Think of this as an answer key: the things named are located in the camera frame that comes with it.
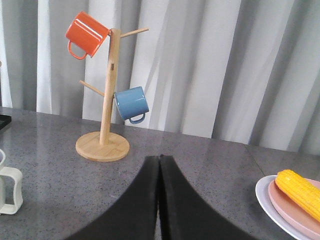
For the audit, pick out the white HOME mug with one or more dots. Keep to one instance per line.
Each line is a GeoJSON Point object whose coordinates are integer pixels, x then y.
{"type": "Point", "coordinates": [11, 198]}

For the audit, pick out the black wire mug rack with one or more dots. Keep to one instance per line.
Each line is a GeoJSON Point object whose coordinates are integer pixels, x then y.
{"type": "Point", "coordinates": [4, 120]}

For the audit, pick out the white plate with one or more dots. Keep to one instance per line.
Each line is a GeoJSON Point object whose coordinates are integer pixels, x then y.
{"type": "Point", "coordinates": [261, 192]}

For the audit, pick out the yellow corn cob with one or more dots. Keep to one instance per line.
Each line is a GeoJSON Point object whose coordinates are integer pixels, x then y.
{"type": "Point", "coordinates": [300, 191]}

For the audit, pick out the blue enamel mug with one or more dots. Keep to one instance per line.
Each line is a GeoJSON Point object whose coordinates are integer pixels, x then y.
{"type": "Point", "coordinates": [132, 104]}

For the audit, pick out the orange enamel mug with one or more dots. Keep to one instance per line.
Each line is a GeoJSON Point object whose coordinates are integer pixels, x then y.
{"type": "Point", "coordinates": [86, 33]}

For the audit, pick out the wooden mug tree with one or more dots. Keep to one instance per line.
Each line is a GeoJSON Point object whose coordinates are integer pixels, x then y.
{"type": "Point", "coordinates": [103, 145]}

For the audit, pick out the grey pleated curtain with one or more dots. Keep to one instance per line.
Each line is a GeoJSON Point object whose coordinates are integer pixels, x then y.
{"type": "Point", "coordinates": [246, 71]}

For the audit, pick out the pink plate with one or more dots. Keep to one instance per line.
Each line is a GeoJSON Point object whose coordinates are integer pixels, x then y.
{"type": "Point", "coordinates": [291, 217]}

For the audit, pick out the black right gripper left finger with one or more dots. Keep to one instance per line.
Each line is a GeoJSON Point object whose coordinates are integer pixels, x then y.
{"type": "Point", "coordinates": [133, 216]}

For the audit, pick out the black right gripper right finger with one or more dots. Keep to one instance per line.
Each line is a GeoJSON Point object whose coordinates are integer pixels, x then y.
{"type": "Point", "coordinates": [184, 215]}

